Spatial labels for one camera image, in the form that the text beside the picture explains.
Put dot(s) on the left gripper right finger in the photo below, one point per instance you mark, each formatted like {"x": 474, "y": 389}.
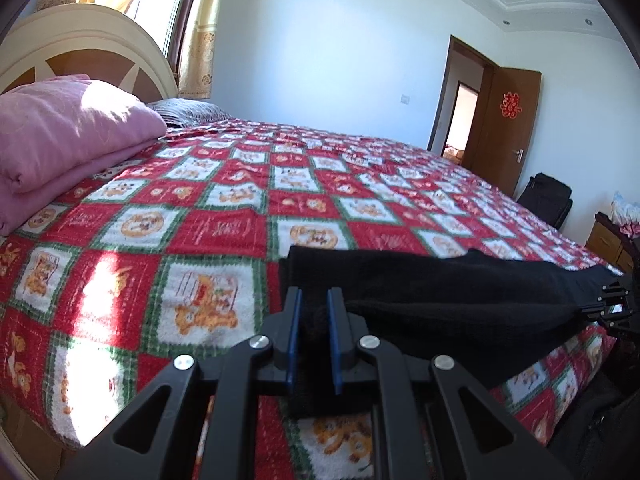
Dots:
{"x": 429, "y": 415}

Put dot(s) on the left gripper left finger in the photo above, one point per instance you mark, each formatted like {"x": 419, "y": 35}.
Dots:
{"x": 197, "y": 418}

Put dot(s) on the black pants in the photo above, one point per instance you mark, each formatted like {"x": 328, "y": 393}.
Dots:
{"x": 496, "y": 317}

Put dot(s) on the wooden nightstand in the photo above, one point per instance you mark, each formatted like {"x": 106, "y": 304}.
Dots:
{"x": 610, "y": 243}

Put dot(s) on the floral items on nightstand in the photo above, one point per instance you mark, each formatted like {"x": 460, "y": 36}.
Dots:
{"x": 626, "y": 215}

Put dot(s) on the black folding chair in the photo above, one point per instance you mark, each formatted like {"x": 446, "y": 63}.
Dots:
{"x": 548, "y": 199}

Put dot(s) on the red patchwork bedspread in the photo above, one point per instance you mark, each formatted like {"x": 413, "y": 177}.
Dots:
{"x": 177, "y": 249}

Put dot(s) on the brown wooden door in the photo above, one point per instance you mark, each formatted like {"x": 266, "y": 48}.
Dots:
{"x": 493, "y": 139}

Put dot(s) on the red paper door decoration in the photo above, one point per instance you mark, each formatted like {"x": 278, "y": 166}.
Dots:
{"x": 510, "y": 105}

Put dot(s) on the pink folded blanket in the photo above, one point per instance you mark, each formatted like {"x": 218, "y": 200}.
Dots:
{"x": 58, "y": 131}

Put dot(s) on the striped grey pillow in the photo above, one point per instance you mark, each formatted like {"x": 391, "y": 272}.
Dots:
{"x": 186, "y": 113}

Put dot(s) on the yellow curtain right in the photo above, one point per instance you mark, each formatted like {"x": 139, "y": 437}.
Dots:
{"x": 195, "y": 71}

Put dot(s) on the cream wooden headboard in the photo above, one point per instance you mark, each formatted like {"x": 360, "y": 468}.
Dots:
{"x": 86, "y": 39}

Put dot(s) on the silver door handle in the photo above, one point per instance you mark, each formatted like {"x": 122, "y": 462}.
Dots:
{"x": 519, "y": 155}

